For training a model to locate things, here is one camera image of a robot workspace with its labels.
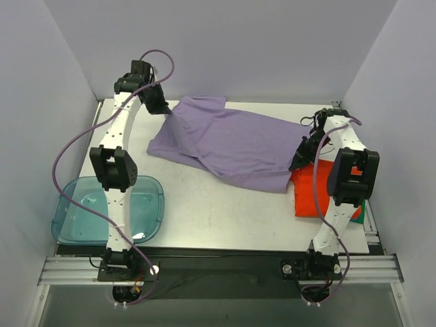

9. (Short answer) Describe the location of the purple t shirt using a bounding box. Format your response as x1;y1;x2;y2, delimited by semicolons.
146;97;309;193

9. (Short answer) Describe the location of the folded green t shirt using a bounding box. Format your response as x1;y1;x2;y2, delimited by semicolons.
350;202;366;224

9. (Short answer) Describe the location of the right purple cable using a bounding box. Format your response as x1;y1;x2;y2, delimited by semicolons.
301;115;362;304

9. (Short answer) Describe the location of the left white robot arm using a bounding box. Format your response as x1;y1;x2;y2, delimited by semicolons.
89;60;171;281

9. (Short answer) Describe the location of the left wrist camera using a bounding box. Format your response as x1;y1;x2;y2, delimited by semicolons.
150;65;159;76

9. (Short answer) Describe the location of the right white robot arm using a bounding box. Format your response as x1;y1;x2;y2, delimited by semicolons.
289;108;379;278

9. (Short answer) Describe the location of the teal transparent plastic bin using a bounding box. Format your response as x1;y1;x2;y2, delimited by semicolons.
51;176;165;245

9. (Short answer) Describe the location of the folded orange t shirt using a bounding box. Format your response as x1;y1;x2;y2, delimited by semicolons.
289;161;362;219

